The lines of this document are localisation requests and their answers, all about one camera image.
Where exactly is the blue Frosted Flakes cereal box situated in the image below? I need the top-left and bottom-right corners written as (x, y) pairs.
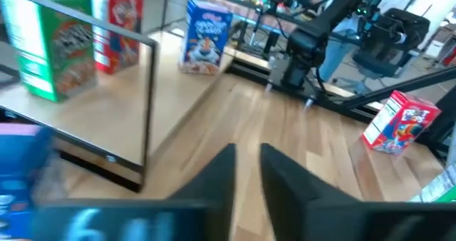
top-left (0, 123), bottom-right (56, 240)
top-left (179, 0), bottom-right (234, 75)

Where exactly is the black aluminium rig frame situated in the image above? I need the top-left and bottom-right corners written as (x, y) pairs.
top-left (227, 61), bottom-right (456, 156)

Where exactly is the person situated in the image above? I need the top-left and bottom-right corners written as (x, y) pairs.
top-left (318, 16), bottom-right (363, 82)

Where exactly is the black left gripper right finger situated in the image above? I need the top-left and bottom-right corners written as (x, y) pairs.
top-left (260, 143), bottom-right (456, 241)

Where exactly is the red Froot Loops cereal box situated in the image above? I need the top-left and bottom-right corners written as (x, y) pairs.
top-left (361, 90), bottom-right (442, 155)
top-left (82, 0), bottom-right (145, 75)

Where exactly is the wooden shelf with black frame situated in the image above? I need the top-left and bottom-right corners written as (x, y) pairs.
top-left (0, 0), bottom-right (238, 194)

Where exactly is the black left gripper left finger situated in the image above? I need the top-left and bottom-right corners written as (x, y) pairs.
top-left (31, 143), bottom-right (237, 241)

